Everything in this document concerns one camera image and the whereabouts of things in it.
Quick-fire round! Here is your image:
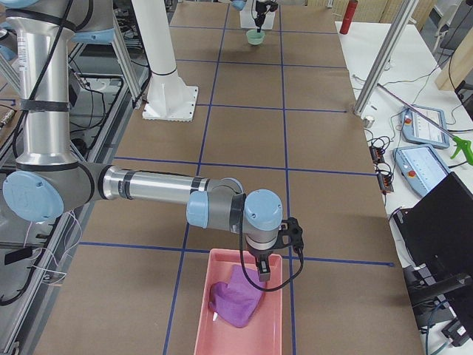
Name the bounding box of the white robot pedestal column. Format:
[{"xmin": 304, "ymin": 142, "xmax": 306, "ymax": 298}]
[{"xmin": 132, "ymin": 0, "xmax": 199, "ymax": 122}]

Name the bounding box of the clear plastic storage box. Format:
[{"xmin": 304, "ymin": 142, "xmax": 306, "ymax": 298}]
[{"xmin": 239, "ymin": 0, "xmax": 277, "ymax": 30}]

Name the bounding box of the green handled reach grabber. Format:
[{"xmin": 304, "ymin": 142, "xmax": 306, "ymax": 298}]
[{"xmin": 376, "ymin": 84, "xmax": 473, "ymax": 166}]

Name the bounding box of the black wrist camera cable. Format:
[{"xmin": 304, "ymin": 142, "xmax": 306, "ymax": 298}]
[{"xmin": 236, "ymin": 194, "xmax": 306, "ymax": 293}]

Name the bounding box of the purple microfibre cloth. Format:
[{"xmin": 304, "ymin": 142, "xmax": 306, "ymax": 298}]
[{"xmin": 208, "ymin": 265, "xmax": 263, "ymax": 328}]

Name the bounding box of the mint green bowl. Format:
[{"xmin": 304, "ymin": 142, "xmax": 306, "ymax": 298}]
[{"xmin": 246, "ymin": 29, "xmax": 265, "ymax": 46}]

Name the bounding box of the pink plastic tray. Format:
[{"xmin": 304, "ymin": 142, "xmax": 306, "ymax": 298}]
[{"xmin": 194, "ymin": 248, "xmax": 282, "ymax": 354}]

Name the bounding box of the teach pendant tablet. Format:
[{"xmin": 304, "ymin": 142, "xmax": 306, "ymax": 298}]
[
  {"xmin": 399, "ymin": 105, "xmax": 450, "ymax": 149},
  {"xmin": 392, "ymin": 143, "xmax": 451, "ymax": 197}
]

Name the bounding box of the near teach pendant tablet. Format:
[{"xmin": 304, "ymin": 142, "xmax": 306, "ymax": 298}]
[{"xmin": 392, "ymin": 143, "xmax": 451, "ymax": 197}]

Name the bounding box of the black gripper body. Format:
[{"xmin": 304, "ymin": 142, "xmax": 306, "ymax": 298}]
[
  {"xmin": 255, "ymin": 0, "xmax": 277, "ymax": 16},
  {"xmin": 248, "ymin": 244, "xmax": 278, "ymax": 260}
]

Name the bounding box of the black laptop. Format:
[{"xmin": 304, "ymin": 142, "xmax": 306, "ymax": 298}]
[{"xmin": 393, "ymin": 172, "xmax": 472, "ymax": 275}]

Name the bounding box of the red metal bottle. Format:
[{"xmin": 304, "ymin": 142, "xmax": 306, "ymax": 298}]
[{"xmin": 339, "ymin": 0, "xmax": 358, "ymax": 35}]

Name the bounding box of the aluminium frame post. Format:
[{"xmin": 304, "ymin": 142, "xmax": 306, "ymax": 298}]
[{"xmin": 353, "ymin": 0, "xmax": 418, "ymax": 116}]

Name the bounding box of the far teach pendant tablet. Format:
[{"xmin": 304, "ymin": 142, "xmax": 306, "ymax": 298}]
[{"xmin": 399, "ymin": 105, "xmax": 450, "ymax": 149}]

